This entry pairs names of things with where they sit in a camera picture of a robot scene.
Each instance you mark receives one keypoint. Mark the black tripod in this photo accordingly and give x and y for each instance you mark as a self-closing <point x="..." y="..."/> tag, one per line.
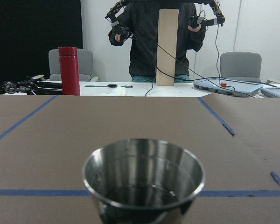
<point x="32" y="86"/>

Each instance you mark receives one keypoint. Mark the steel jigger measuring cup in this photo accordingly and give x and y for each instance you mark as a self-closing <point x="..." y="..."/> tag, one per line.
<point x="143" y="181"/>

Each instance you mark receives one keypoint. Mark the red thermos bottle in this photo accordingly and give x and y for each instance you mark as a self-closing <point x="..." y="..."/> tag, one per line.
<point x="69" y="70"/>

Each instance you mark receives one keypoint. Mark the grey chair left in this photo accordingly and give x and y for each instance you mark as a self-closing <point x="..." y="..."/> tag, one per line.
<point x="85" y="65"/>

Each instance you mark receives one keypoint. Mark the upright wooden plank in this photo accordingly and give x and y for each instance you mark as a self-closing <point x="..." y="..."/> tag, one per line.
<point x="166" y="46"/>

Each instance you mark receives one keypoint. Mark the grey chair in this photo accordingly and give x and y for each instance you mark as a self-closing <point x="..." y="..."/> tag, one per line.
<point x="85" y="65"/>
<point x="241" y="66"/>

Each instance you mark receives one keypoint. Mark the blue teach pendant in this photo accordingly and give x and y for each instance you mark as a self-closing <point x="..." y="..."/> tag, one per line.
<point x="228" y="87"/>
<point x="273" y="92"/>

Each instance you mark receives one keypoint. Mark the person in black jacket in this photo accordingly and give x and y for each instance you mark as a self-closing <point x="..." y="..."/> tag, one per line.
<point x="139" y="21"/>

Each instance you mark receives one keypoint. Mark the grey chair right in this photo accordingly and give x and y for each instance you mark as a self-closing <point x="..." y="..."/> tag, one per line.
<point x="241" y="66"/>

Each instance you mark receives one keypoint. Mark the crumpled white tissue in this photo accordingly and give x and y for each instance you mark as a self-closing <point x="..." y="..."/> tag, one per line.
<point x="118" y="91"/>

